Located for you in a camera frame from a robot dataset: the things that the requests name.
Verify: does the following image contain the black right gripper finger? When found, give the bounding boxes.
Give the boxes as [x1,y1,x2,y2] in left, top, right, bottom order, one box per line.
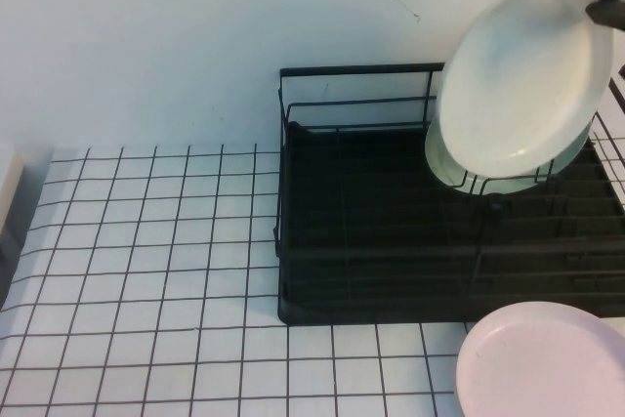
[585,0,625,30]

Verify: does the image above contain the white round plate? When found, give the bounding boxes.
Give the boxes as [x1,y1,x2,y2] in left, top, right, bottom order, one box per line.
[434,0,616,179]

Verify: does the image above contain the pale green round plate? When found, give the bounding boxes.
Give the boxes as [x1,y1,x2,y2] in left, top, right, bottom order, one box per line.
[423,115,593,196]

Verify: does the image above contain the pink round plate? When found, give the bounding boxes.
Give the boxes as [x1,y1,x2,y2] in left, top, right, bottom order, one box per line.
[455,301,625,417]

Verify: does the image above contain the black plastic drain tray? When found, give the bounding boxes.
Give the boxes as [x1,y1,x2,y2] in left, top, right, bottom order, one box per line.
[276,119,625,327]

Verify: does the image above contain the white black-grid table mat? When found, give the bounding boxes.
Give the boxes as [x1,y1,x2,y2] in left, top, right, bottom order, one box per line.
[0,77,625,417]

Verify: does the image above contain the white box at left edge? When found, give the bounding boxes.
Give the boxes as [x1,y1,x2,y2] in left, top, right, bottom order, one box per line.
[0,143,29,243]

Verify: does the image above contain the black wire dish rack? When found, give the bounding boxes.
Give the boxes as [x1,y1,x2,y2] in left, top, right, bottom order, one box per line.
[271,63,625,311]

